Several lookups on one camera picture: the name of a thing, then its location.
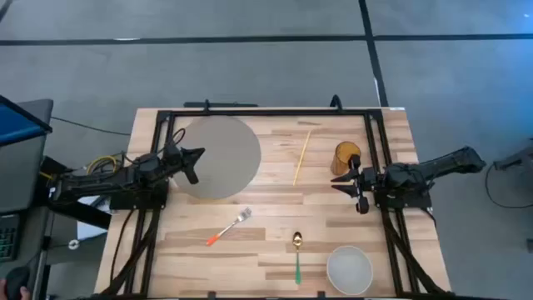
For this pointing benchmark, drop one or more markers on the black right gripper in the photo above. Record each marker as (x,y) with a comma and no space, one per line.
(366,179)

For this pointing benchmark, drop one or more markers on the white bowl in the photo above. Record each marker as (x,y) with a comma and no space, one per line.
(350,271)

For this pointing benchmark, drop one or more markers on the black arched table clamp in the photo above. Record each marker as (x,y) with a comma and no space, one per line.
(332,104)

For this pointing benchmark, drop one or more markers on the black computer keyboard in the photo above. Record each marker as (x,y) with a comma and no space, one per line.
(8,241)

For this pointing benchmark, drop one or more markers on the blue-screen computer monitor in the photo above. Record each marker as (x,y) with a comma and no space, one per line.
(16,125)

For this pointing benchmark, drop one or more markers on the black computer mouse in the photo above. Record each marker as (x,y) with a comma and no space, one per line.
(17,281)

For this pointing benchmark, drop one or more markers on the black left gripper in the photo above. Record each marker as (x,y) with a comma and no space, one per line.
(175,158)

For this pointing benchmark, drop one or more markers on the black aluminium table frame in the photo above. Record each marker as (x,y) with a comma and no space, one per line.
(270,112)

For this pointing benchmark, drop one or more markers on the round grey placemat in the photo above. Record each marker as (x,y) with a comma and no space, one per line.
(225,158)

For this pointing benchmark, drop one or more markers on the white paper sheet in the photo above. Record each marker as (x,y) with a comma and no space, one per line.
(87,231)

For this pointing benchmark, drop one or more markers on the black stand leg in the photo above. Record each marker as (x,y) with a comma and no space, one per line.
(516,159)

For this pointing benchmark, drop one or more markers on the amber plastic cup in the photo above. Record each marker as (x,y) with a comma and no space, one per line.
(340,160)

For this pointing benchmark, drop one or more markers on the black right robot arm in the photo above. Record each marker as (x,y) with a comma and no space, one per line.
(437,166)

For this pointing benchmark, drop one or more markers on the yellow drinking straw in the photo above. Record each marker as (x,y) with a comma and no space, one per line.
(302,158)

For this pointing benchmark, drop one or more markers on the person's hand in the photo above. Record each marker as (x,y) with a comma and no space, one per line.
(2,288)

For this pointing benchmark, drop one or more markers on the small black table clamp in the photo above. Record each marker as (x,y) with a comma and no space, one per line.
(321,296)
(212,296)

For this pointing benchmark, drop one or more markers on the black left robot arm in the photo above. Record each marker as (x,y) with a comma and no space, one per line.
(104,181)

